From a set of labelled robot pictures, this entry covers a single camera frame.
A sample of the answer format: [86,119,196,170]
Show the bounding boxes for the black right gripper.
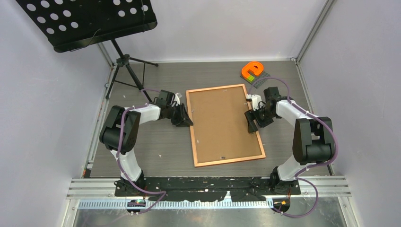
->
[244,105,277,134]

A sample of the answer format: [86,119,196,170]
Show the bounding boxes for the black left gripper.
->
[166,104,193,128]

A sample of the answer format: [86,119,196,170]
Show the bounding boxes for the copper picture frame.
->
[185,83,267,168]

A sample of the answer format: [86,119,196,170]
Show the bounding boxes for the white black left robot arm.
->
[99,90,193,196]

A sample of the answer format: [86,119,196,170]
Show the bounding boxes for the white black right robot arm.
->
[244,87,335,194]

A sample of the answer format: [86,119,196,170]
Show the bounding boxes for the grey building baseplate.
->
[240,71,270,88]

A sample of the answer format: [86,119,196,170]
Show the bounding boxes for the green building brick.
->
[245,75,255,84]

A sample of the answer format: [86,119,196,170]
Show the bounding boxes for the orange letter toy block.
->
[241,61,264,76]

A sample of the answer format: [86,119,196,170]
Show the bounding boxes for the black perforated music stand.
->
[17,0,157,101]

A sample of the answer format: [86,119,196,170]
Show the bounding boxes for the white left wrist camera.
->
[172,93,182,106]

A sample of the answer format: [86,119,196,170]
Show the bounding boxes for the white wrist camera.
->
[246,94,262,111]
[172,93,182,106]

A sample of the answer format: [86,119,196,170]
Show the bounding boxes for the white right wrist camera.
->
[246,94,262,111]

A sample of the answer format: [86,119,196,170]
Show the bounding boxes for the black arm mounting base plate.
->
[114,176,301,202]

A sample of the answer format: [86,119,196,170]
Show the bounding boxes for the aluminium front rail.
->
[67,176,351,210]

